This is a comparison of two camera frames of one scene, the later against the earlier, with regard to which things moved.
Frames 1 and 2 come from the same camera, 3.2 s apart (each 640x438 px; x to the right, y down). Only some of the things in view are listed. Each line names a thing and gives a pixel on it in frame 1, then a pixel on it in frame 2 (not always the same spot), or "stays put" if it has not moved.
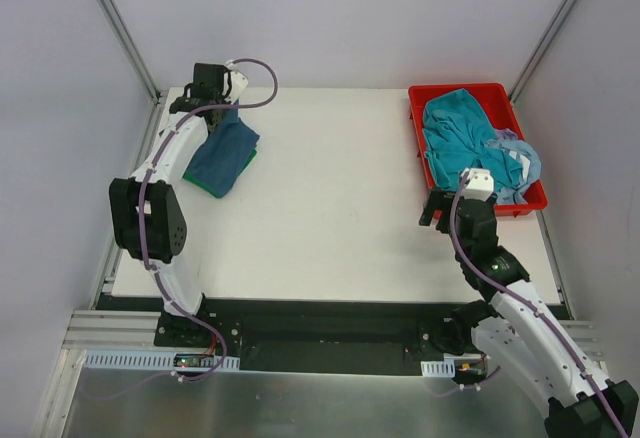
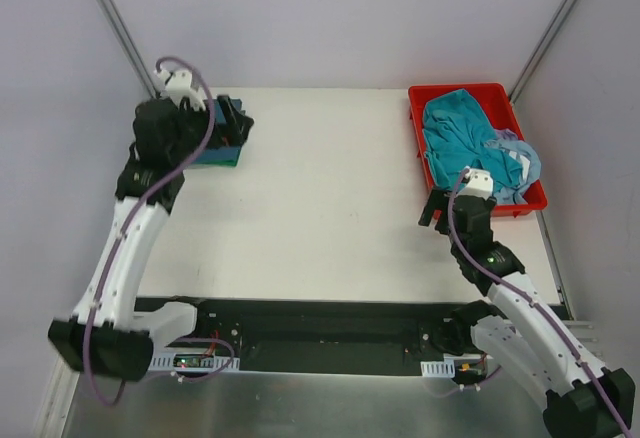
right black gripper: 439,203 stays put
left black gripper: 215,115 to 226,125
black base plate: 338,336 stays put
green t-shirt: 186,177 to 221,156
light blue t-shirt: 530,165 stays put
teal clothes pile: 457,132 stays put
